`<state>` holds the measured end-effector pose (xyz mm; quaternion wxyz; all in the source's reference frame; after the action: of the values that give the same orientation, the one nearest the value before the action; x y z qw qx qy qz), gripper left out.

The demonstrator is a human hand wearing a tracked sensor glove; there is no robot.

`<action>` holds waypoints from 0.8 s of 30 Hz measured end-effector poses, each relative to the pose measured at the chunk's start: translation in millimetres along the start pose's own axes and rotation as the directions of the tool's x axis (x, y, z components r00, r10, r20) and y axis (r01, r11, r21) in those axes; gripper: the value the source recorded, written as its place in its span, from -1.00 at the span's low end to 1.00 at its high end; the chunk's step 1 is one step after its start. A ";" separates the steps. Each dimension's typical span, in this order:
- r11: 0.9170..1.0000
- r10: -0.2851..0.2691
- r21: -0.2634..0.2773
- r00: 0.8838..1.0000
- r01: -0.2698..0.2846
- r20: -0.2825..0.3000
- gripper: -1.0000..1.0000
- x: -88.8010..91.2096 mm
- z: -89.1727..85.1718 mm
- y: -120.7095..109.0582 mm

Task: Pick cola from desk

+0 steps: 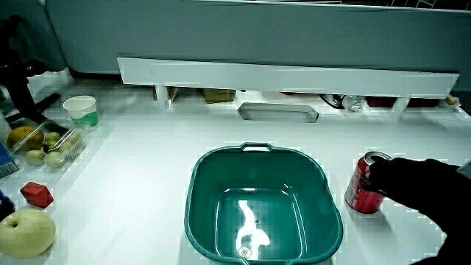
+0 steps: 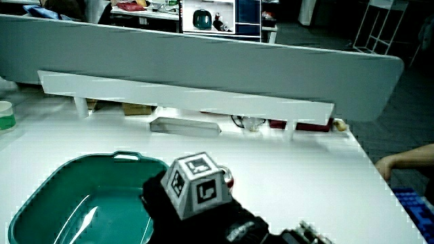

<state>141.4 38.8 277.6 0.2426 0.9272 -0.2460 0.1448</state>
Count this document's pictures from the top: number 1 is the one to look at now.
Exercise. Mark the white and green paper cup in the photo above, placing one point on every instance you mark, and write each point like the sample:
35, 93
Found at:
82, 112

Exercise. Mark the red gem-shaped block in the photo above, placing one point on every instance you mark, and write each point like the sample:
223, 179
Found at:
37, 194

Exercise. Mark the green plastic basin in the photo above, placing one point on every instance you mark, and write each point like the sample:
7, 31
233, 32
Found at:
257, 206

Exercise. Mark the white desk shelf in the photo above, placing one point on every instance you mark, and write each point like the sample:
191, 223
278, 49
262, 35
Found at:
279, 77

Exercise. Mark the dark red box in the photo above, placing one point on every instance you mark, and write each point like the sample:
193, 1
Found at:
423, 103
380, 102

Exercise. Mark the orange round fruit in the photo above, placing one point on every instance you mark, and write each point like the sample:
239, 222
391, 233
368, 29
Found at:
22, 137

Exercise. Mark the white desk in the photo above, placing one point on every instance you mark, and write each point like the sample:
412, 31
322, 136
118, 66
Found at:
147, 184

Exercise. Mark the dark blue object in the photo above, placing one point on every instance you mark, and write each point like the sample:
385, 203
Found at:
4, 206

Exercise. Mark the small green fruit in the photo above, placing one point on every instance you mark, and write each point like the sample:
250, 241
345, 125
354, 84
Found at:
54, 159
52, 139
35, 157
71, 141

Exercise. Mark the small yellowish object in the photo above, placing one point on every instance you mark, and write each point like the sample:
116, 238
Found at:
451, 99

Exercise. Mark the large yellow pear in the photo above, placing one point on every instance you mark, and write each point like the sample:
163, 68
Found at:
25, 233

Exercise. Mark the person's right hand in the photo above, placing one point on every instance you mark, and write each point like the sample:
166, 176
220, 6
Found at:
412, 180

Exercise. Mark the brown cardboard box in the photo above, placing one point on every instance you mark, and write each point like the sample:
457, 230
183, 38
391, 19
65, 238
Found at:
218, 95

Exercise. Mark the black camera stand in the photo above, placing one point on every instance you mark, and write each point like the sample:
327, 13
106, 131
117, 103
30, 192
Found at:
18, 88

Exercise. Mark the clear glass jar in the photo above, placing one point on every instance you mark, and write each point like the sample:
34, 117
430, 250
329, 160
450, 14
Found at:
354, 103

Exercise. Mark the grey partition panel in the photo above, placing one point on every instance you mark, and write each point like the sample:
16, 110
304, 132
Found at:
257, 33

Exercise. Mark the red cola can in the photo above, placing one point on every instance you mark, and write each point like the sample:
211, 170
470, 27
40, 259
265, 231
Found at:
358, 195

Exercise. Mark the clear plastic fruit container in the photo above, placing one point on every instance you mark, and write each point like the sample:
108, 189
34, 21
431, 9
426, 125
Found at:
71, 147

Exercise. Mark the blue carton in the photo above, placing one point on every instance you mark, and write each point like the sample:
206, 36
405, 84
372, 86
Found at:
5, 162

